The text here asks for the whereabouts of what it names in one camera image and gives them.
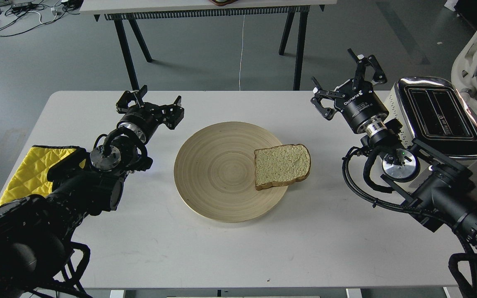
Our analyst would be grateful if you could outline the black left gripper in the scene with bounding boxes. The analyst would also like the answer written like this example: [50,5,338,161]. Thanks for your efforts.
[117,85,184,144]

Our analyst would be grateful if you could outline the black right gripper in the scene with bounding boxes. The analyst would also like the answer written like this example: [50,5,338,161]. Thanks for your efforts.
[311,48,390,134]

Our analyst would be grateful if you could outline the slice of bread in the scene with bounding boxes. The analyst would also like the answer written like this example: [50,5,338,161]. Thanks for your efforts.
[254,144,312,190]

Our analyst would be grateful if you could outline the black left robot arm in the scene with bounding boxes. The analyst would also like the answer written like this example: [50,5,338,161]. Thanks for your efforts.
[0,86,184,298]

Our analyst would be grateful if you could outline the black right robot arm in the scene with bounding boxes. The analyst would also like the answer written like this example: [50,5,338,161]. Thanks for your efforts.
[311,49,477,298]

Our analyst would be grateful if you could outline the chrome white toaster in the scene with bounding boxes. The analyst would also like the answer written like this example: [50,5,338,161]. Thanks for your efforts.
[382,76,477,166]

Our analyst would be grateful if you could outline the round bamboo plate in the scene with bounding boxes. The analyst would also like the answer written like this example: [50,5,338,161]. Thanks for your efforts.
[174,121,287,223]

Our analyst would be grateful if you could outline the white table with black legs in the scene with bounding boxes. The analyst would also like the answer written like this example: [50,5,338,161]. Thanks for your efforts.
[79,0,336,91]

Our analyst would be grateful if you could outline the brown object on back table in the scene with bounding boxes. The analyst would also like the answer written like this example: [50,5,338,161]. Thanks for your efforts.
[210,0,236,6]

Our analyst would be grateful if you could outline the yellow quilted cloth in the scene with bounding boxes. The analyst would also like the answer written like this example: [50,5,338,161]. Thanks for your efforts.
[0,145,82,206]

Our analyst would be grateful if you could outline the white hanging cable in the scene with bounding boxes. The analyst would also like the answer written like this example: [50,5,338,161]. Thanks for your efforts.
[238,15,246,91]

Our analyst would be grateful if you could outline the cables and power strips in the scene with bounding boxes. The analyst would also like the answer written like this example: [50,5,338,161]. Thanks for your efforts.
[0,0,84,43]

